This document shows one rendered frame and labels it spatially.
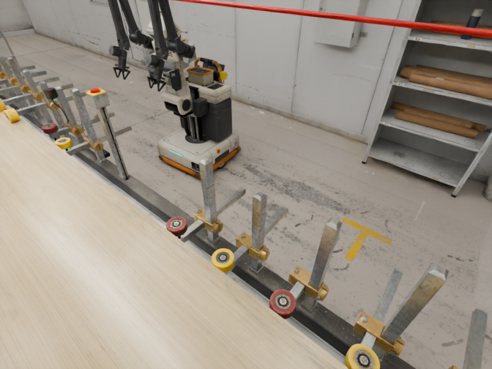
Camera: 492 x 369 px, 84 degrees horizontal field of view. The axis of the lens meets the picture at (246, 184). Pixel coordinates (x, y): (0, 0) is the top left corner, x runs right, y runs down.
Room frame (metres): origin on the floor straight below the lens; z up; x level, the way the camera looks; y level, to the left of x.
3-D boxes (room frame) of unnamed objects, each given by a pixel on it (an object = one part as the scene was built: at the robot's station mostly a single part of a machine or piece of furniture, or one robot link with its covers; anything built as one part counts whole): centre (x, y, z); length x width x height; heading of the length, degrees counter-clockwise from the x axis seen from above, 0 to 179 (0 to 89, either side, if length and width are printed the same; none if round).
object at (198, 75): (2.63, 0.44, 0.87); 0.23 x 0.15 x 0.11; 55
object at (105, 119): (1.29, 0.72, 0.93); 0.05 x 0.05 x 0.45; 51
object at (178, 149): (2.54, 0.50, 0.16); 0.67 x 0.64 x 0.25; 145
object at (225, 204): (0.89, 0.15, 0.81); 0.43 x 0.03 x 0.04; 141
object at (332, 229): (0.51, -0.24, 0.92); 0.04 x 0.04 x 0.48; 51
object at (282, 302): (0.42, -0.12, 0.85); 0.08 x 0.08 x 0.11
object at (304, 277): (0.53, -0.22, 0.83); 0.14 x 0.06 x 0.05; 51
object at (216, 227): (0.84, 0.17, 0.81); 0.14 x 0.06 x 0.05; 51
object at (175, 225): (0.73, 0.27, 0.85); 0.08 x 0.08 x 0.11
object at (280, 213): (0.73, -0.05, 0.83); 0.43 x 0.03 x 0.04; 141
